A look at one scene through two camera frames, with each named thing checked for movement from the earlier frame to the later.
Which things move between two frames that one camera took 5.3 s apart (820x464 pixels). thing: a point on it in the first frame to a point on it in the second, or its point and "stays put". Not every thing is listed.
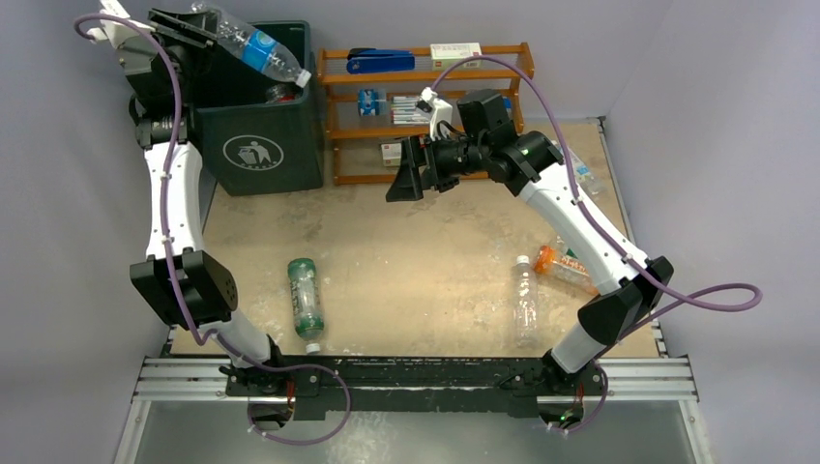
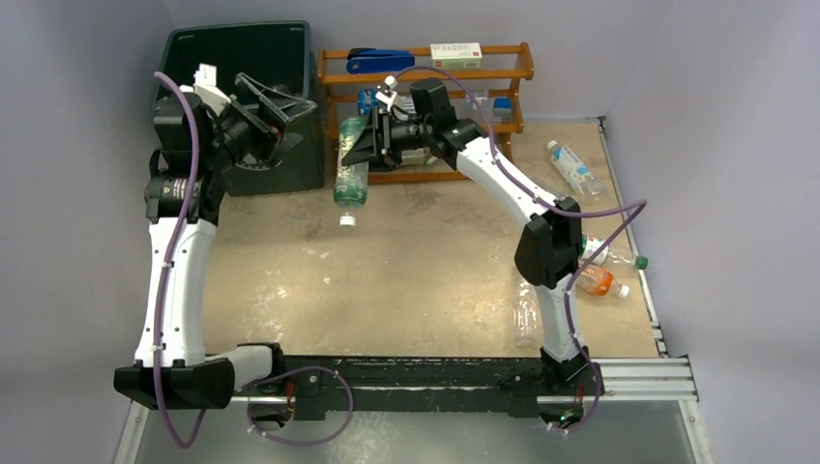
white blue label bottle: x=586 y=178 stays put
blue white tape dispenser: x=368 y=102 stays put
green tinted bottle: x=306 y=302 to x=352 y=180
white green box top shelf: x=447 y=55 stays put
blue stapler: x=372 y=59 stays put
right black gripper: x=427 y=165 to x=385 y=135
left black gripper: x=198 y=36 to x=272 y=144
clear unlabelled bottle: x=525 y=304 stays put
